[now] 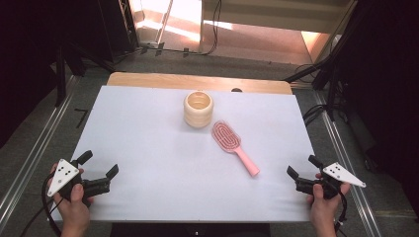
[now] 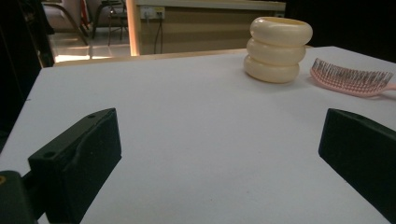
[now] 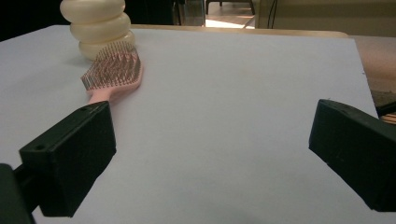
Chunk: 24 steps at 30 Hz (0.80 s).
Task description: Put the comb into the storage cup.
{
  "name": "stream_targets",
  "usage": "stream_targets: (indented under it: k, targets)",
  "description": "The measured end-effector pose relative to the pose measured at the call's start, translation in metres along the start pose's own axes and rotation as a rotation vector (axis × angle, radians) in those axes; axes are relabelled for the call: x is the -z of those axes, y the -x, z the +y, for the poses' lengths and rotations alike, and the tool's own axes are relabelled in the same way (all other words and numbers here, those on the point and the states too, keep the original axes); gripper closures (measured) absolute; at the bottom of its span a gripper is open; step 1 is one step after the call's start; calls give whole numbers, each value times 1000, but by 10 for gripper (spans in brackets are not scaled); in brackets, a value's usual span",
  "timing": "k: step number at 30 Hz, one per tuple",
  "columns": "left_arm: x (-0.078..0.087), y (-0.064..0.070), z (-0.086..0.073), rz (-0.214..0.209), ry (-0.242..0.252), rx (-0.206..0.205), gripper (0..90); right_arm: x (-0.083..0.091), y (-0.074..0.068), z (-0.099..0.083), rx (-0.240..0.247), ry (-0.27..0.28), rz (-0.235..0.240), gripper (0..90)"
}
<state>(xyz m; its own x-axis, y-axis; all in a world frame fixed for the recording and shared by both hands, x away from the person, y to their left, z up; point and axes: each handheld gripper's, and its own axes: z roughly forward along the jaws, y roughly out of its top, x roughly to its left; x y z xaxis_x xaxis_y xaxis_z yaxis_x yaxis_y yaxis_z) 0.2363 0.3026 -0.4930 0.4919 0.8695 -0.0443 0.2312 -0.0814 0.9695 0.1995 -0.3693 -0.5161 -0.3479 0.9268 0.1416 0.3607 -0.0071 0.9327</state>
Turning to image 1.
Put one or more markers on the white furniture frame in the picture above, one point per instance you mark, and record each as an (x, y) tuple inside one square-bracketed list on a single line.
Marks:
[(263, 13)]

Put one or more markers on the small dark round object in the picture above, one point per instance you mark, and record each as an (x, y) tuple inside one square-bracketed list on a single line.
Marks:
[(236, 89)]

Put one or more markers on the white table board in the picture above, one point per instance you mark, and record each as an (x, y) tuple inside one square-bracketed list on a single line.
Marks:
[(148, 158)]

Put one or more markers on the person's left hand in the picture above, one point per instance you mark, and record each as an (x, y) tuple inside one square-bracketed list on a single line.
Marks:
[(75, 210)]

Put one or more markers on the cream ribbed cup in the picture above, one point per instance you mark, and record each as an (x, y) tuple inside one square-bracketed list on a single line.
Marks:
[(198, 110)]

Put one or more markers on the black cabinet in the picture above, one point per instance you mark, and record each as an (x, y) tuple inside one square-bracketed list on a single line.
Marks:
[(112, 29)]

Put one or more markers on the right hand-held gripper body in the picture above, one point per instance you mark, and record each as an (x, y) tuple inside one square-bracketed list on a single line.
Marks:
[(342, 174)]

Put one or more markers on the wooden table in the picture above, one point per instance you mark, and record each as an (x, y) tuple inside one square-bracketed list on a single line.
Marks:
[(164, 80)]

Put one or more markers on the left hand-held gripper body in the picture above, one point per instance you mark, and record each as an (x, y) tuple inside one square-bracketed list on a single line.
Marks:
[(62, 176)]

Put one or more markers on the pink hairbrush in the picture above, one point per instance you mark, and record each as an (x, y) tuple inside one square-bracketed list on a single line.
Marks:
[(225, 135)]

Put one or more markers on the black curtain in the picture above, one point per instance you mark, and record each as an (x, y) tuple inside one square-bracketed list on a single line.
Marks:
[(388, 82), (26, 49)]

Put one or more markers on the metal floor rail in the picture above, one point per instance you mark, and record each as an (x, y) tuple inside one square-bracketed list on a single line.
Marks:
[(36, 138), (342, 161)]

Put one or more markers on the person's right hand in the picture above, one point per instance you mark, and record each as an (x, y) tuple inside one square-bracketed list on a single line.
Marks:
[(324, 210)]

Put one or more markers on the black table frame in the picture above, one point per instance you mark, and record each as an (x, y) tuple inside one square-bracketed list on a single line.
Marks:
[(191, 230)]

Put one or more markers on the leaning metal pole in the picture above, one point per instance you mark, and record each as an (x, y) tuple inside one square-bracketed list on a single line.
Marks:
[(164, 19)]

